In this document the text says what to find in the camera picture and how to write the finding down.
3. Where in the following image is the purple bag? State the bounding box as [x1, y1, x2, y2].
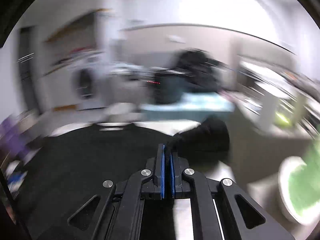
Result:
[1, 115, 30, 159]

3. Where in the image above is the white washing machine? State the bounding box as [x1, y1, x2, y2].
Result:
[69, 54, 105, 111]

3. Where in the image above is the white bowl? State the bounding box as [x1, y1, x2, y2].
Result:
[278, 156, 319, 225]

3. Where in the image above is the black clothes pile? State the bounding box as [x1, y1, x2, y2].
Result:
[174, 49, 224, 93]

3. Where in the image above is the green wipes pack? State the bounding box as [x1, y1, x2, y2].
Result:
[289, 140, 319, 216]

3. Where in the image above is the black knit sweater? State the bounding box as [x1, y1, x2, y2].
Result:
[16, 116, 229, 239]

